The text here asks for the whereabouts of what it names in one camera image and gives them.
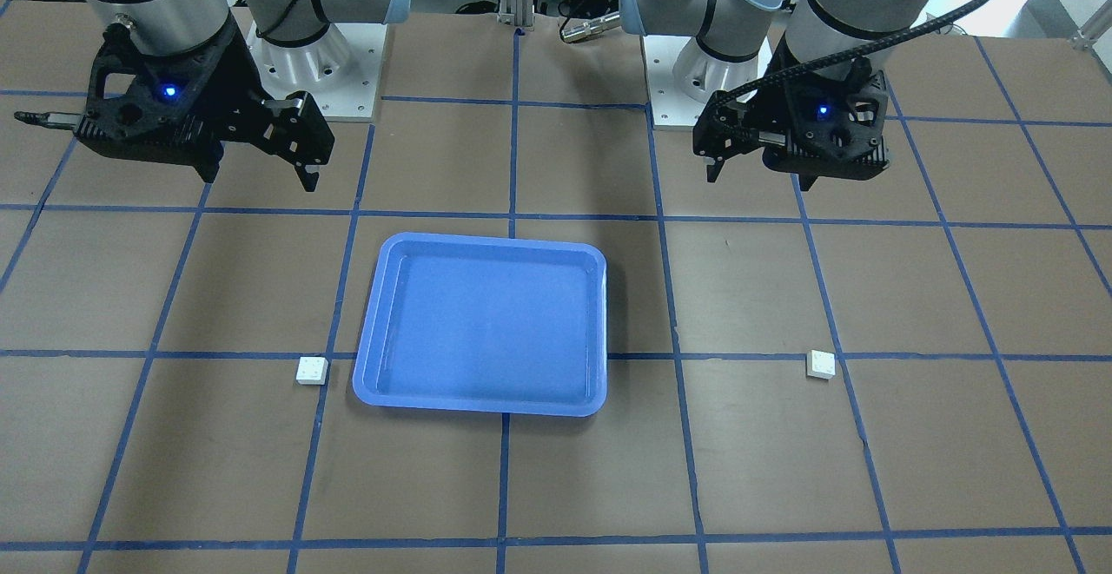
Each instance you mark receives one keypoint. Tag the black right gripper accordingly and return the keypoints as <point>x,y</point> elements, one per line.
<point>228,86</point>

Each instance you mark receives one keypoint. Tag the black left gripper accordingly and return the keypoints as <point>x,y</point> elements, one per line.
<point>776,98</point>

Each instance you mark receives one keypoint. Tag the white block robot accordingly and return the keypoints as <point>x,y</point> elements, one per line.
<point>312,370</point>
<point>820,364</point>

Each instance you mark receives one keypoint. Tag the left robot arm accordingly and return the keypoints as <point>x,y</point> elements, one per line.
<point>805,35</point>

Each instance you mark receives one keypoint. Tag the blue plastic tray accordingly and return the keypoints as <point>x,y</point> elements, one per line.
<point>485,324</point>

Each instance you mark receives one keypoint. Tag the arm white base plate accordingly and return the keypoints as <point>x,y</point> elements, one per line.
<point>342,70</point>
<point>681,77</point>

